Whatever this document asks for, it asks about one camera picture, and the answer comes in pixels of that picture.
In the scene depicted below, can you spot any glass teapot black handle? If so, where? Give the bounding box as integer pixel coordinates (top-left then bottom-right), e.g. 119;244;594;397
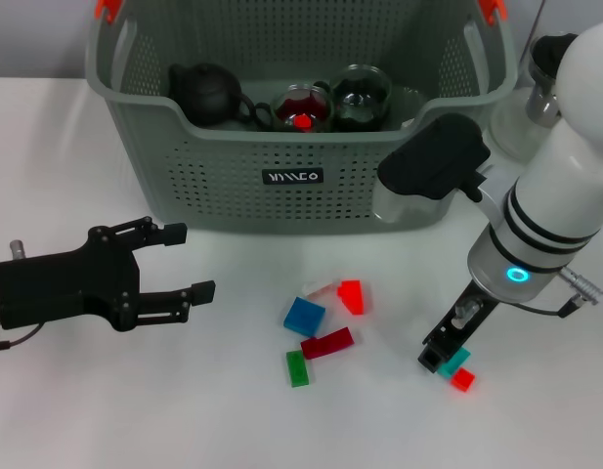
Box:
491;32;579;162

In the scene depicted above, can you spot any red sloped toy brick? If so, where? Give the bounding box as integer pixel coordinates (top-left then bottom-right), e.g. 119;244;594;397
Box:
336;278;368;317

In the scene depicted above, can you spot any grey left wrist cable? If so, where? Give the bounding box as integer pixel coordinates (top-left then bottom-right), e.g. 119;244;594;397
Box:
0;324;43;354

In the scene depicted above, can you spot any grey perforated storage bin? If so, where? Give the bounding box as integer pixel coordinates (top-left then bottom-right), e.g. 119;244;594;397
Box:
84;0;520;235

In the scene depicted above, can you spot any cyan square toy plate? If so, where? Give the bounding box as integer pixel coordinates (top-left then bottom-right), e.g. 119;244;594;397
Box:
437;347;472;378

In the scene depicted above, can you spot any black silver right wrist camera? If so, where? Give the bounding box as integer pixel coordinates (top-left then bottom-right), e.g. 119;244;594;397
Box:
371;112;493;224

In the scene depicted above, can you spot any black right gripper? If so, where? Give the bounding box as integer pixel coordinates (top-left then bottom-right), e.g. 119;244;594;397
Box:
417;280;497;375

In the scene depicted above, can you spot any thin dark wall strip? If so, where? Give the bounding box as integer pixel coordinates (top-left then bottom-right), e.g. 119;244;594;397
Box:
527;0;547;51

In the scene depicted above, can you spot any blue square toy plate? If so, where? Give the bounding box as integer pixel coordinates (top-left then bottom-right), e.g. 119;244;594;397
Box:
282;296;326;338

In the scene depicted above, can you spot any dark clay teapot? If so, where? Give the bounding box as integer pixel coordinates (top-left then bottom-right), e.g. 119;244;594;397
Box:
167;62;256;127

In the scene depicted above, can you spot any dark red long brick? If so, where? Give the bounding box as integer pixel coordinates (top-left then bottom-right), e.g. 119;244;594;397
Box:
299;326;355;361

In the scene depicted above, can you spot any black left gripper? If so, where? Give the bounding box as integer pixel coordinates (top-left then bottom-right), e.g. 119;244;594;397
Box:
0;216;217;333

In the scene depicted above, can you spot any green toy brick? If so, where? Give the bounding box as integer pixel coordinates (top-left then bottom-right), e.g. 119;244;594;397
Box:
284;349;312;390

